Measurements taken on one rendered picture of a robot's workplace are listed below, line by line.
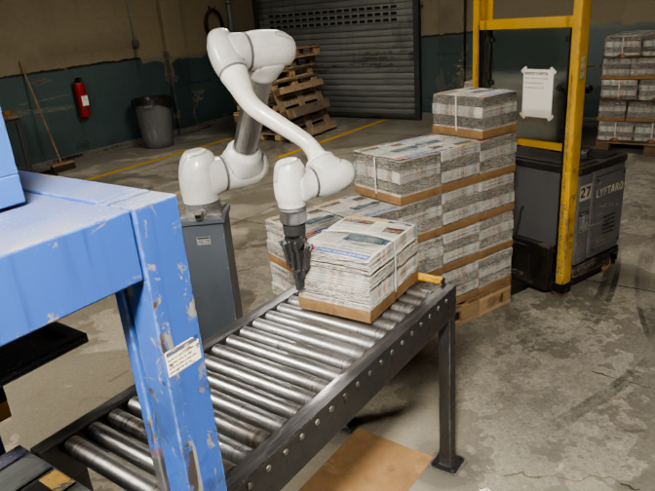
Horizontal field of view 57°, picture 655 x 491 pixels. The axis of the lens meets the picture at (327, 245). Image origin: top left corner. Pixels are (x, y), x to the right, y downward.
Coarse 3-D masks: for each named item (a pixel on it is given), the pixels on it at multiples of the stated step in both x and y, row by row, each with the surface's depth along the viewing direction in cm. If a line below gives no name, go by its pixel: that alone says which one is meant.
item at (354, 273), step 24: (312, 240) 208; (336, 240) 207; (360, 240) 206; (312, 264) 201; (336, 264) 196; (360, 264) 191; (384, 264) 200; (312, 288) 206; (336, 288) 200; (360, 288) 195; (384, 288) 203
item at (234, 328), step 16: (288, 288) 228; (272, 304) 217; (240, 320) 207; (224, 336) 197; (208, 352) 191; (112, 400) 168; (128, 400) 168; (96, 416) 161; (64, 432) 156; (80, 432) 157; (32, 448) 151; (48, 448) 150; (64, 464) 154; (80, 464) 158
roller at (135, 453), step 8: (96, 424) 158; (88, 432) 157; (96, 432) 156; (104, 432) 155; (112, 432) 155; (96, 440) 155; (104, 440) 153; (112, 440) 152; (120, 440) 151; (128, 440) 151; (104, 448) 154; (112, 448) 151; (120, 448) 150; (128, 448) 149; (136, 448) 148; (144, 448) 148; (120, 456) 150; (128, 456) 148; (136, 456) 146; (144, 456) 145; (136, 464) 146; (144, 464) 144; (152, 464) 143; (152, 472) 143
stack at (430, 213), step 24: (456, 192) 322; (312, 216) 298; (336, 216) 295; (384, 216) 296; (408, 216) 306; (432, 216) 317; (456, 216) 327; (432, 240) 320; (456, 240) 332; (432, 264) 325; (432, 288) 329; (456, 288) 342; (456, 312) 347
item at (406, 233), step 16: (336, 224) 222; (352, 224) 221; (368, 224) 219; (384, 224) 218; (400, 224) 217; (400, 240) 207; (416, 240) 219; (400, 256) 209; (416, 256) 222; (400, 272) 212
